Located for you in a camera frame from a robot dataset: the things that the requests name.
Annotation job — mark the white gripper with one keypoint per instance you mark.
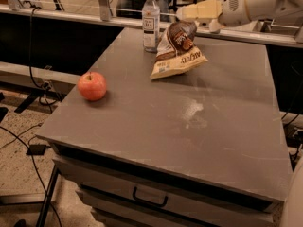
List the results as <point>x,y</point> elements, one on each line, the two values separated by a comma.
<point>232,8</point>

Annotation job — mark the brown chip bag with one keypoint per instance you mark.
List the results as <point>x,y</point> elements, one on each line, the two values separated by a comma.
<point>177,53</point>

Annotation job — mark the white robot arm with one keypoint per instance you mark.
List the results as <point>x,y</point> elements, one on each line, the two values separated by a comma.
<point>272,9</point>

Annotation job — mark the clear plastic water bottle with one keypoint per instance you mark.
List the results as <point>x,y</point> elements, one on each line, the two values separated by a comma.
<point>150,25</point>

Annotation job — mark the red apple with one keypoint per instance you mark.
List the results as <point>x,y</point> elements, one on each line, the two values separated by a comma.
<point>92,86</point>

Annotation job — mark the black power adapter on floor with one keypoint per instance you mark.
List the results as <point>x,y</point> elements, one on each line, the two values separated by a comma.
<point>36,149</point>

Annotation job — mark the grey drawer with black handle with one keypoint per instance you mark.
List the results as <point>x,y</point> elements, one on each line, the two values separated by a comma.
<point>133,200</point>

